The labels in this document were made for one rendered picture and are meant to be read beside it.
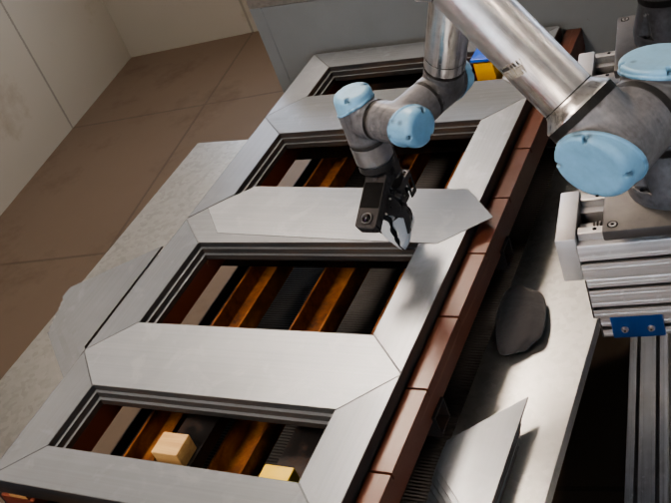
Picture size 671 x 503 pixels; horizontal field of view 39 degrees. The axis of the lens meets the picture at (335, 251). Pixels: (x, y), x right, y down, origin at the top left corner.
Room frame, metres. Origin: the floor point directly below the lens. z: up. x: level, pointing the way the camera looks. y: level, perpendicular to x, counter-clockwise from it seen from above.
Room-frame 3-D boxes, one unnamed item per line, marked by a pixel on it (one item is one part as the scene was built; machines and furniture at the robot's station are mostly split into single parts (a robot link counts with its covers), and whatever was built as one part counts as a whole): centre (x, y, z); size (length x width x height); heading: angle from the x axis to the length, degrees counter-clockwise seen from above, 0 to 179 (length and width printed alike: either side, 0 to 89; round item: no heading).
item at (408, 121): (1.49, -0.21, 1.16); 0.11 x 0.11 x 0.08; 32
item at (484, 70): (2.15, -0.54, 0.78); 0.05 x 0.05 x 0.19; 53
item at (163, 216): (2.05, 0.51, 0.73); 1.20 x 0.26 x 0.03; 143
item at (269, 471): (1.14, 0.24, 0.79); 0.06 x 0.05 x 0.04; 53
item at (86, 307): (1.93, 0.60, 0.77); 0.45 x 0.20 x 0.04; 143
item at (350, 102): (1.56, -0.14, 1.16); 0.09 x 0.08 x 0.11; 32
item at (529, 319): (1.40, -0.29, 0.69); 0.20 x 0.10 x 0.03; 154
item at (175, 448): (1.33, 0.42, 0.79); 0.06 x 0.05 x 0.04; 53
